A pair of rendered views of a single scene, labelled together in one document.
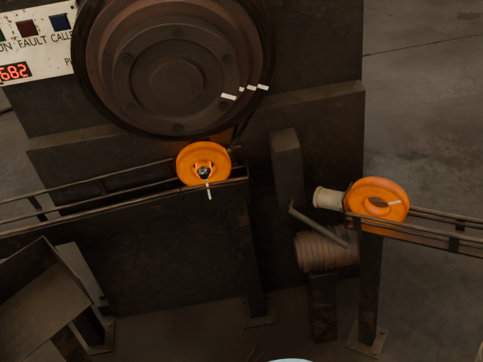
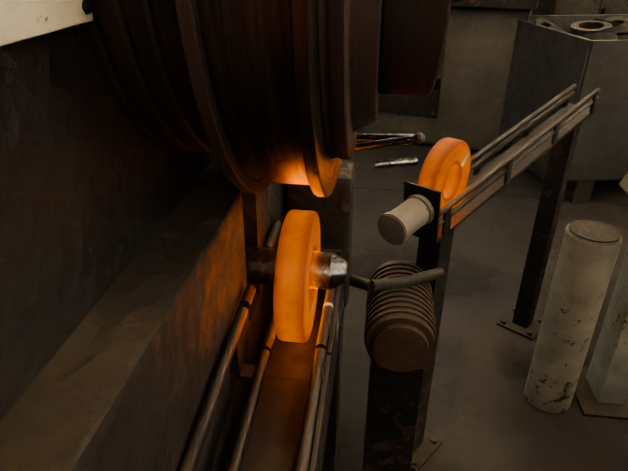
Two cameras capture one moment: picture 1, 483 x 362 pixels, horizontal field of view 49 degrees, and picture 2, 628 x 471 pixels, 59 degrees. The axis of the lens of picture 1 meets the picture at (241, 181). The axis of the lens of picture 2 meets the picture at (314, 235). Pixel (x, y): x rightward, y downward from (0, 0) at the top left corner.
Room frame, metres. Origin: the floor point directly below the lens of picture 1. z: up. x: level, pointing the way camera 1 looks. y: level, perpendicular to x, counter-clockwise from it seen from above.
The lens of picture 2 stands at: (1.06, 0.64, 1.11)
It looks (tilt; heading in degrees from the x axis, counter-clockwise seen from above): 29 degrees down; 276
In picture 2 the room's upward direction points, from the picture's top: straight up
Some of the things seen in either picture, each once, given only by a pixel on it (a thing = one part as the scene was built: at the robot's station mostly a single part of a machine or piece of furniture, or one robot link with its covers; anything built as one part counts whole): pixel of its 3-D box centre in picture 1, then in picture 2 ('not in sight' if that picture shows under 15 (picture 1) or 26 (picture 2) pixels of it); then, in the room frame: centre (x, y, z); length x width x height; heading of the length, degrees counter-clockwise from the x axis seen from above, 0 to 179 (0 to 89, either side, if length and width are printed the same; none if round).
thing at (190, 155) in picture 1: (203, 165); (299, 275); (1.14, 0.10, 0.75); 0.16 x 0.03 x 0.16; 89
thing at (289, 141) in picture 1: (287, 168); (319, 235); (1.14, -0.14, 0.68); 0.11 x 0.08 x 0.24; 179
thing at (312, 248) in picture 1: (333, 286); (392, 391); (0.99, -0.23, 0.27); 0.22 x 0.13 x 0.53; 89
